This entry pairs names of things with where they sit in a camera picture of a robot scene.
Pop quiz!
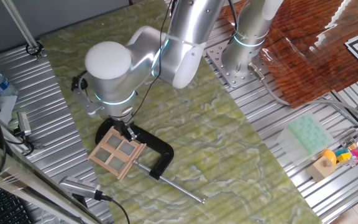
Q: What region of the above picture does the metal stand pole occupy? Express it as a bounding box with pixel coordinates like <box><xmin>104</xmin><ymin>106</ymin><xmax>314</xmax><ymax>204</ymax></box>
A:
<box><xmin>1</xmin><ymin>0</ymin><xmax>43</xmax><ymax>60</ymax></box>

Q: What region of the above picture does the yellow toy block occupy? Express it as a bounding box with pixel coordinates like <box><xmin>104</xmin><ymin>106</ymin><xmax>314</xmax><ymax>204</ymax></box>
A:
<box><xmin>336</xmin><ymin>152</ymin><xmax>352</xmax><ymax>163</ymax></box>

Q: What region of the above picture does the translucent green plastic tray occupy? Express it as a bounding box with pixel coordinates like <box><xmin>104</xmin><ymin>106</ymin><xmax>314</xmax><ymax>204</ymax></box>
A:
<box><xmin>275</xmin><ymin>113</ymin><xmax>335</xmax><ymax>166</ymax></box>

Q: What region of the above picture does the silver camera with vents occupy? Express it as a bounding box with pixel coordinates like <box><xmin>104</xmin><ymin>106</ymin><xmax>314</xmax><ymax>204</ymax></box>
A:
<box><xmin>58</xmin><ymin>176</ymin><xmax>102</xmax><ymax>200</ymax></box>

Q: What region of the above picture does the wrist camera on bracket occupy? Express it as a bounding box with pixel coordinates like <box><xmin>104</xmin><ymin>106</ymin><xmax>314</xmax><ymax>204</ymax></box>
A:
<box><xmin>71</xmin><ymin>70</ymin><xmax>105</xmax><ymax>118</ymax></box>

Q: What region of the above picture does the small silver camera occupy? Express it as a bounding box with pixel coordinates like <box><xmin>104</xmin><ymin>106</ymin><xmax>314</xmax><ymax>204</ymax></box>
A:
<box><xmin>16</xmin><ymin>111</ymin><xmax>32</xmax><ymax>137</ymax></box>

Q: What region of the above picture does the black camera cable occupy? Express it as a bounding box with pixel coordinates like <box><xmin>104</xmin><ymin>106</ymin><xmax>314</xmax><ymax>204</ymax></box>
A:
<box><xmin>94</xmin><ymin>191</ymin><xmax>131</xmax><ymax>224</ymax></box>

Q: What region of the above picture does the small wooden sliding window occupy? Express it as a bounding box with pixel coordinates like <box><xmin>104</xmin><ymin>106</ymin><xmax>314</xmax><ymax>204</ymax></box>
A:
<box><xmin>87</xmin><ymin>126</ymin><xmax>147</xmax><ymax>182</ymax></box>

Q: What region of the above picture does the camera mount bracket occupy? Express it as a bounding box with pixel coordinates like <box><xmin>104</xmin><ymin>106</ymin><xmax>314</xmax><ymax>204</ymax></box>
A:
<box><xmin>11</xmin><ymin>127</ymin><xmax>45</xmax><ymax>156</ymax></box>

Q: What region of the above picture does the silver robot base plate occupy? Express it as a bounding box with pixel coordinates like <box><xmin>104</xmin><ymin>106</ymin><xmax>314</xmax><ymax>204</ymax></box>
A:
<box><xmin>206</xmin><ymin>42</ymin><xmax>270</xmax><ymax>88</ymax></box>

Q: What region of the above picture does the grey robot power cable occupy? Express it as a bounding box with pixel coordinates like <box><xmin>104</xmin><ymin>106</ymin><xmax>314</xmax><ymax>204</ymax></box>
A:
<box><xmin>247</xmin><ymin>62</ymin><xmax>358</xmax><ymax>124</ymax></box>

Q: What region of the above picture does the blue toy block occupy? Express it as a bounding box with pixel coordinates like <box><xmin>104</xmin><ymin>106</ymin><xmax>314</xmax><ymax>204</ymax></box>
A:
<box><xmin>335</xmin><ymin>147</ymin><xmax>351</xmax><ymax>158</ymax></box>

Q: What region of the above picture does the wooden block house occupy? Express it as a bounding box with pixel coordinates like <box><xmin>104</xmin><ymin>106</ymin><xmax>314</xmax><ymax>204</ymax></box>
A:
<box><xmin>306</xmin><ymin>155</ymin><xmax>337</xmax><ymax>183</ymax></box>

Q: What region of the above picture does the black ring pole base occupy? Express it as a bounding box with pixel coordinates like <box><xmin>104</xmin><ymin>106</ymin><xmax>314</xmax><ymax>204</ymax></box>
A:
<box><xmin>25</xmin><ymin>42</ymin><xmax>44</xmax><ymax>57</ymax></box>

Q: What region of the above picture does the black C-clamp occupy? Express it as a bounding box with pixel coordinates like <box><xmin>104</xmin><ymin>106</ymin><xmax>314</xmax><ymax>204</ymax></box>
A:
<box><xmin>94</xmin><ymin>117</ymin><xmax>206</xmax><ymax>205</ymax></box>

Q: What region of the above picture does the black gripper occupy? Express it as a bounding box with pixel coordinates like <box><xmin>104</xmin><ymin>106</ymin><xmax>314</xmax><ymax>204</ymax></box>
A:
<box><xmin>111</xmin><ymin>116</ymin><xmax>138</xmax><ymax>141</ymax></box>

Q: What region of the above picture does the white paper sheet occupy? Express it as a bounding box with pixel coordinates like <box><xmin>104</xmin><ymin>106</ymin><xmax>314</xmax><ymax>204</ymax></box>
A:
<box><xmin>0</xmin><ymin>95</ymin><xmax>18</xmax><ymax>125</ymax></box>

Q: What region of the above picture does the green marble pattern mat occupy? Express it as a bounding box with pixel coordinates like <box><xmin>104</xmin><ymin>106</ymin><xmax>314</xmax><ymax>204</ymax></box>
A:
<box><xmin>40</xmin><ymin>0</ymin><xmax>323</xmax><ymax>224</ymax></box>

